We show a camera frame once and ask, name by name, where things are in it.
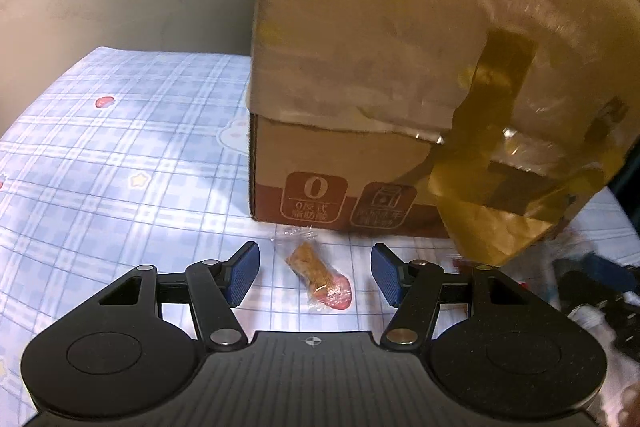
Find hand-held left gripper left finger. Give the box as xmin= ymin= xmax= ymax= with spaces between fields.
xmin=97 ymin=241 xmax=262 ymax=352

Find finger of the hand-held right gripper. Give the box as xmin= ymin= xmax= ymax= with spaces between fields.
xmin=552 ymin=256 xmax=638 ymax=295

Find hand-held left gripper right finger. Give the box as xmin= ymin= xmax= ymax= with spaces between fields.
xmin=371 ymin=243 xmax=543 ymax=351

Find brown snack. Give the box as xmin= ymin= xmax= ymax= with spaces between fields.
xmin=270 ymin=229 xmax=353 ymax=313

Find cardboard box with plastic liner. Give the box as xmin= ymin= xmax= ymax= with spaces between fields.
xmin=248 ymin=0 xmax=632 ymax=268

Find blue checked tablecloth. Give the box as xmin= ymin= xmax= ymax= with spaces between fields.
xmin=0 ymin=46 xmax=640 ymax=427

